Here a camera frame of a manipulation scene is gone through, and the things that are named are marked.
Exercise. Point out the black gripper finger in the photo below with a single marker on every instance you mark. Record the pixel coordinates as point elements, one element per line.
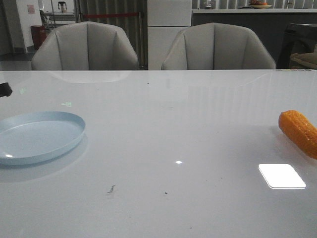
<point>5,90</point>

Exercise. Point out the light blue round plate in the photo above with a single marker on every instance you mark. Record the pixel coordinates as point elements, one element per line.
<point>37,137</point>

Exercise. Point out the orange toy corn cob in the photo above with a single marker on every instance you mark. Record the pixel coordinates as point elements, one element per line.
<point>300,131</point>

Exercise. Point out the red trash bin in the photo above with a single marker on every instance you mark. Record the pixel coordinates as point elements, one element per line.
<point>38,35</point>

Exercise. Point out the left grey upholstered chair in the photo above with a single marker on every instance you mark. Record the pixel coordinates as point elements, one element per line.
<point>86,46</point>

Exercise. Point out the grey upholstered chair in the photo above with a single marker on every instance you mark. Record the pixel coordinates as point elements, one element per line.
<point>86,46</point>
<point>217,46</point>

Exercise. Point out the red barrier belt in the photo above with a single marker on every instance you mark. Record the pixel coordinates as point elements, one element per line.
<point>115,15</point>

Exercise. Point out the white cabinet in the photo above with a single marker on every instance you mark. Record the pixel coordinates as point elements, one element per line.
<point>165,18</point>

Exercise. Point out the right grey upholstered chair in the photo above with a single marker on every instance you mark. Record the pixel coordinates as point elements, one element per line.
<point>217,46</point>

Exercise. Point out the fruit bowl on counter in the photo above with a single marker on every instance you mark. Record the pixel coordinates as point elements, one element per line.
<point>258,4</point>

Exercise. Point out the dark grey counter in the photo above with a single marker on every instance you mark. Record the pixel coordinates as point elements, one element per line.
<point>268,24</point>

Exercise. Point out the dark armchair at right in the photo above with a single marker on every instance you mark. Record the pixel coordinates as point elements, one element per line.
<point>298,38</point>

